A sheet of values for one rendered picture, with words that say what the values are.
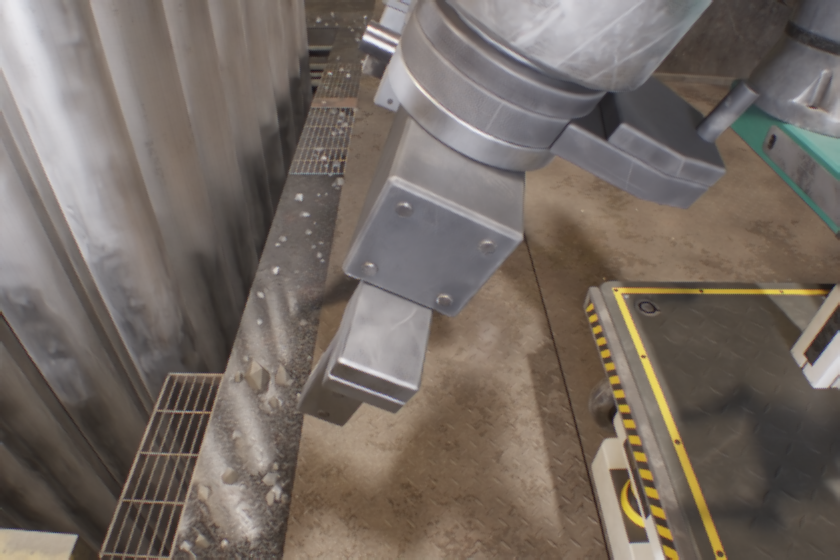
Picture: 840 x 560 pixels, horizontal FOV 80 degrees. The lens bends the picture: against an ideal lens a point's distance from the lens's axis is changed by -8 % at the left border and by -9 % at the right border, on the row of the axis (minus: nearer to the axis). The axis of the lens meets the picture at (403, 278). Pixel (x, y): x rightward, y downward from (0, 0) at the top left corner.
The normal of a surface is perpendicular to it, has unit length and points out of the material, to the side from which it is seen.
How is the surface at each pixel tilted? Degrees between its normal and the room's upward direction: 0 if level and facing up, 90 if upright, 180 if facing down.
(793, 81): 70
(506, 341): 0
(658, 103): 25
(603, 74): 108
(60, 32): 90
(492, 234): 97
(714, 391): 0
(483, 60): 89
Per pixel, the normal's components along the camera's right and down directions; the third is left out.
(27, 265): 0.85, 0.35
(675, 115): 0.39, -0.57
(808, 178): -1.00, -0.01
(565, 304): 0.01, -0.76
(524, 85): -0.11, 0.75
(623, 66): 0.30, 0.82
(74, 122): 0.52, 0.56
